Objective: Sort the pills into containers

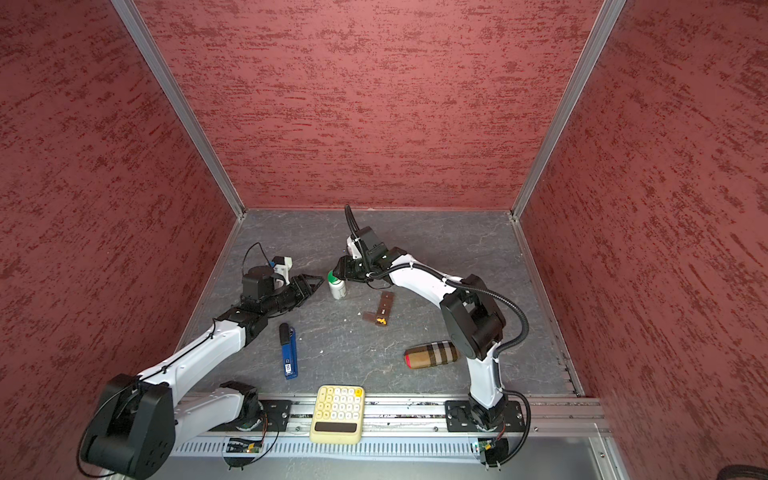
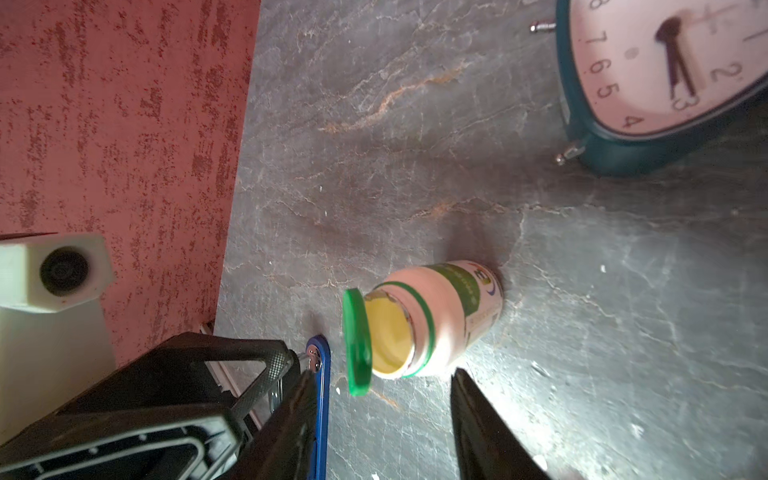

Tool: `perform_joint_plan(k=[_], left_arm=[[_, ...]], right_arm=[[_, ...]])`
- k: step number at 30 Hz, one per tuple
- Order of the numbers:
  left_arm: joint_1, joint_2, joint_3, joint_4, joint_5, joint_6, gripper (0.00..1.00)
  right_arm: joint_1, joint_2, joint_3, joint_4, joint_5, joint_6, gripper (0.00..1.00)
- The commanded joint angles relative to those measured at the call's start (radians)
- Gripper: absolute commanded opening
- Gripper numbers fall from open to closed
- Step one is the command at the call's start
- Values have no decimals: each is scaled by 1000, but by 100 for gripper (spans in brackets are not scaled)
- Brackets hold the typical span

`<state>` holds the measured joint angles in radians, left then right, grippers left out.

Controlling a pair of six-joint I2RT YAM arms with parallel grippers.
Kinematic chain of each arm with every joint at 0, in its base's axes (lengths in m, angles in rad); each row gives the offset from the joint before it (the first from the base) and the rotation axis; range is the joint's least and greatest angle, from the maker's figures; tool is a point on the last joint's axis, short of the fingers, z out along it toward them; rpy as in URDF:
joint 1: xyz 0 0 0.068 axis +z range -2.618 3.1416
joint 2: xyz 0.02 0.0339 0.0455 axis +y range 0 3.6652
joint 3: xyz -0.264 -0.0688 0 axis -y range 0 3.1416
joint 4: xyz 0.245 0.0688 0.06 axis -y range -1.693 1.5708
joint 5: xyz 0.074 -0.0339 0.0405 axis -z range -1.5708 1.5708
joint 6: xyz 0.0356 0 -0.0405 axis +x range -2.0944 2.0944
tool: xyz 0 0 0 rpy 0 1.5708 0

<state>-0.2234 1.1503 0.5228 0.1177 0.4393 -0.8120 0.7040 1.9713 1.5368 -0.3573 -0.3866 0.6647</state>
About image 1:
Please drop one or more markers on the yellow calculator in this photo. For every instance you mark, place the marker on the yellow calculator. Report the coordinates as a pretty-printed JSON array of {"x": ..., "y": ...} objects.
[{"x": 338, "y": 415}]

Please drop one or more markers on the plaid checkered pouch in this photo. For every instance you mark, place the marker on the plaid checkered pouch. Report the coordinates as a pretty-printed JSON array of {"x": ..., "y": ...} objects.
[{"x": 431, "y": 354}]

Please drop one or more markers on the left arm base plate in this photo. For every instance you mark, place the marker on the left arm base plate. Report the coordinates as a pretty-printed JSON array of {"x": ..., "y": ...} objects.
[{"x": 271, "y": 416}]

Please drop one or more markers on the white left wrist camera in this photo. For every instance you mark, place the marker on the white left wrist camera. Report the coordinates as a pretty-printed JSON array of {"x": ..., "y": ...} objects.
[{"x": 281, "y": 267}]

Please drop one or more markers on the aluminium corner post right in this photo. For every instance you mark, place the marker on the aluminium corner post right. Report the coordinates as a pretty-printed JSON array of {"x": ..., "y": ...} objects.
[{"x": 600, "y": 32}]

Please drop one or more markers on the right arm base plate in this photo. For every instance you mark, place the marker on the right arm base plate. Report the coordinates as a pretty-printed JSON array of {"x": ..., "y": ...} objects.
[{"x": 470, "y": 416}]

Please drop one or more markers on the green capped pill bottle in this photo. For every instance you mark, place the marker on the green capped pill bottle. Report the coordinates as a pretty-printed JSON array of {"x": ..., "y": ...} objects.
[{"x": 337, "y": 286}]

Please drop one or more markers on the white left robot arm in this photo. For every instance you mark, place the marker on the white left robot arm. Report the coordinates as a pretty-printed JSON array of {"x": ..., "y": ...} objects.
[{"x": 141, "y": 418}]

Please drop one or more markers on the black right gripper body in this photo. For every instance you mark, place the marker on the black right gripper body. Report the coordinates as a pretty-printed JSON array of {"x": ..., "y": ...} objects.
[{"x": 359, "y": 269}]

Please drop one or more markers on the aluminium corner post left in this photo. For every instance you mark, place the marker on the aluminium corner post left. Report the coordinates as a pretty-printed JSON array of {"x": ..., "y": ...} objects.
[{"x": 135, "y": 25}]

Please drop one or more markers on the aluminium corner post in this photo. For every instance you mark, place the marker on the aluminium corner post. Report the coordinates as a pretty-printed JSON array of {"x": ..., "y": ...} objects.
[
  {"x": 135, "y": 25},
  {"x": 600, "y": 32}
]

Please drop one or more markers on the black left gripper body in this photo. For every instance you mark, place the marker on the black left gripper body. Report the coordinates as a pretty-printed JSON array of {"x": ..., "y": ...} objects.
[{"x": 288, "y": 296}]

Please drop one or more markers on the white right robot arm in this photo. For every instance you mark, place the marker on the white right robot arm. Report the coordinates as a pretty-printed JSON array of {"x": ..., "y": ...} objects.
[{"x": 472, "y": 317}]

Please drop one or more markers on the brown weekly pill organizer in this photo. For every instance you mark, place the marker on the brown weekly pill organizer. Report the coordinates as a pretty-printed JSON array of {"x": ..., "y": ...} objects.
[{"x": 383, "y": 311}]

